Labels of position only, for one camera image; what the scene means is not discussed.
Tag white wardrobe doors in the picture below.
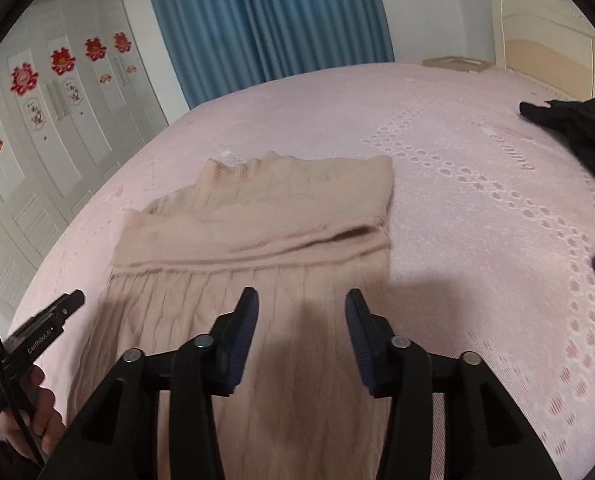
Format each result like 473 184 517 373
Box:
0 0 170 311

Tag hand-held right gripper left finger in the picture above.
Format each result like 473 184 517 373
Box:
37 287 259 480

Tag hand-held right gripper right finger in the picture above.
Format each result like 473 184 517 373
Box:
345 287 563 480

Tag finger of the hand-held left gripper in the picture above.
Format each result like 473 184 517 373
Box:
40 289 86 322

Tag beige nightstand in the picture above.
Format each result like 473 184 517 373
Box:
421 55 494 75

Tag black cloth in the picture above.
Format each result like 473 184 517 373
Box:
519 92 595 188

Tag blue curtain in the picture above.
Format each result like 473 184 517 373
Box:
140 0 395 111

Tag beige knit sweater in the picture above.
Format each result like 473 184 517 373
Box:
64 155 398 480

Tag pink patterned bedspread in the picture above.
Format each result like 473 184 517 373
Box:
0 62 595 480

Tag red flower decal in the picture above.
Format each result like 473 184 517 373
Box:
10 62 39 97
50 47 77 77
84 37 108 63

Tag cream bed headboard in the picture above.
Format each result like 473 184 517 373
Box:
492 0 595 103

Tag person's left hand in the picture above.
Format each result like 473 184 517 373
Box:
0 364 69 462

